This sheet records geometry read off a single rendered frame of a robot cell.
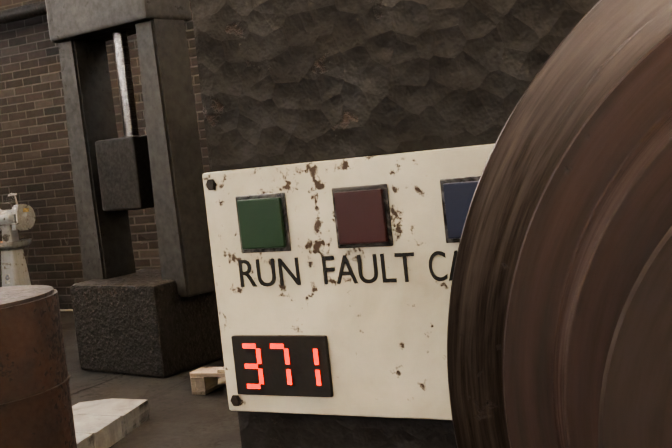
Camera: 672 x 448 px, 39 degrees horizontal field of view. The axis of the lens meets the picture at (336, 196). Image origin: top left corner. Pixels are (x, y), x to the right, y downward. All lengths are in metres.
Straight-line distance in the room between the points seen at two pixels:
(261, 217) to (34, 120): 8.62
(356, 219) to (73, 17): 5.67
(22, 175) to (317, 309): 8.79
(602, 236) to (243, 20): 0.38
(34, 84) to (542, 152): 8.87
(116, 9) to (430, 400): 5.39
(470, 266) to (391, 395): 0.21
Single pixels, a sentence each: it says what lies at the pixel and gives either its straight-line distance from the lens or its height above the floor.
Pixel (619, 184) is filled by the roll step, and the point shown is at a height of 1.22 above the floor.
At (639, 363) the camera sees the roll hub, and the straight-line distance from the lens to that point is 0.39.
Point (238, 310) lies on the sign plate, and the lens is 0.72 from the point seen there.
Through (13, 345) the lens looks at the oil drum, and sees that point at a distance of 3.12.
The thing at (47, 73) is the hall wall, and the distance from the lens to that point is 9.16.
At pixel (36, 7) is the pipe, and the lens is 8.82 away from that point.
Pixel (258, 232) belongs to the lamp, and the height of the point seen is 1.19.
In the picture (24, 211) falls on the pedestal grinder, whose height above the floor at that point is 0.96.
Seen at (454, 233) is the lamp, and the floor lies 1.19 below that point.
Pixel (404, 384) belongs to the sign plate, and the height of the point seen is 1.08.
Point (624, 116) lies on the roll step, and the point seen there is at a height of 1.25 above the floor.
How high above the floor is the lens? 1.25
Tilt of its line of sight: 3 degrees down
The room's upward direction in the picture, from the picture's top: 6 degrees counter-clockwise
